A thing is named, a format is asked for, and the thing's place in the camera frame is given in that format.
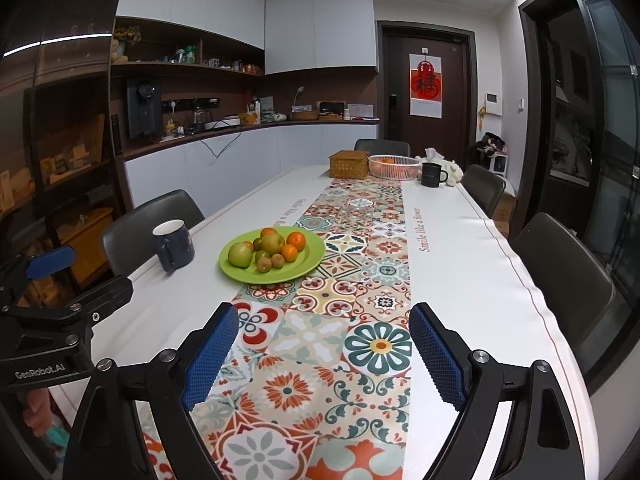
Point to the patterned table runner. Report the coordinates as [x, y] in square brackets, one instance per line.
[310, 330]

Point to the green tomato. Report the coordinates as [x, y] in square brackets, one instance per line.
[257, 244]
[261, 255]

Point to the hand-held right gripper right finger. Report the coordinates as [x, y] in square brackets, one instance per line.
[437, 355]

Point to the white upper cabinet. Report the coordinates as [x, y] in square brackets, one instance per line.
[225, 10]

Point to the white plush toy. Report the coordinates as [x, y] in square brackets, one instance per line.
[454, 172]

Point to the white tissue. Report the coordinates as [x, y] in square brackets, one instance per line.
[432, 154]

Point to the large pale green round fruit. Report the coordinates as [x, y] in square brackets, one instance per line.
[240, 255]

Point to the black mug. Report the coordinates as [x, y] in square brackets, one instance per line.
[432, 175]

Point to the white intercom panel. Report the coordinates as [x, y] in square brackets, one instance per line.
[493, 102]

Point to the black water dispenser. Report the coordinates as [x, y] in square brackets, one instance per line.
[142, 110]

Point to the black door lock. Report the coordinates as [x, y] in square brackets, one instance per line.
[393, 110]

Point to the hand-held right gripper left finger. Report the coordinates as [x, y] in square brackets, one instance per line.
[210, 355]

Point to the black counter device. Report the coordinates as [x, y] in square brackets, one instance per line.
[331, 109]

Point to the grey chair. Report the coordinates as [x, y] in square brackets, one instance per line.
[482, 187]
[150, 220]
[562, 280]
[382, 146]

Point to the glass sliding door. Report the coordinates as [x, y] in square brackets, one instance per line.
[615, 135]

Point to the dark brown door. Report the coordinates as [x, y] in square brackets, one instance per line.
[400, 75]

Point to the woven counter basket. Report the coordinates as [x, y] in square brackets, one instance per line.
[305, 115]

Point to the dark bags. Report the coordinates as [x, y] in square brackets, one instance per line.
[492, 145]

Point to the tangerine with stem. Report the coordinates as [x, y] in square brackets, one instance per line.
[269, 232]

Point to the brown wall shelf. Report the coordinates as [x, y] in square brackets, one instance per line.
[165, 70]

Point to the small orange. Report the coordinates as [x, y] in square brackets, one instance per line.
[296, 239]

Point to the yellow hanging ornament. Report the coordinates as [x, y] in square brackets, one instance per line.
[481, 116]

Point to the orange packet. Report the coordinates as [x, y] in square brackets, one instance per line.
[248, 118]

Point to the glass kettle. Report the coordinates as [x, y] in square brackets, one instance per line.
[201, 119]

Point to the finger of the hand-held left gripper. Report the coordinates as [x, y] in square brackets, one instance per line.
[105, 297]
[50, 261]

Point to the white card stand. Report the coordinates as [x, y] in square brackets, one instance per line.
[361, 110]

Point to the large yellow-green round fruit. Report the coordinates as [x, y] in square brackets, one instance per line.
[273, 243]

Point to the green plate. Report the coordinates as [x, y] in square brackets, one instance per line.
[305, 265]

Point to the red wall calendar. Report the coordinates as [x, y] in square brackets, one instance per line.
[426, 85]

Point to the white lower cabinet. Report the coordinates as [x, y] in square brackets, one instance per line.
[300, 145]

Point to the glass display cabinet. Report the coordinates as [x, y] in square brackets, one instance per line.
[75, 160]

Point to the black power strip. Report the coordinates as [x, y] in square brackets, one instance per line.
[192, 103]

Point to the wicker box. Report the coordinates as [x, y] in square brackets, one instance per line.
[348, 165]

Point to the yellow flowers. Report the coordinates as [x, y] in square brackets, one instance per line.
[127, 35]

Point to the white gooseneck lamp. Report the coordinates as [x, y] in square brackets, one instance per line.
[298, 92]

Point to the dark blue mug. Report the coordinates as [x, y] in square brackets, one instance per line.
[175, 252]

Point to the small brown round fruit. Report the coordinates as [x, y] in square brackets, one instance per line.
[263, 265]
[277, 261]

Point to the white cabinet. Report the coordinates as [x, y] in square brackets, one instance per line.
[225, 10]
[300, 145]

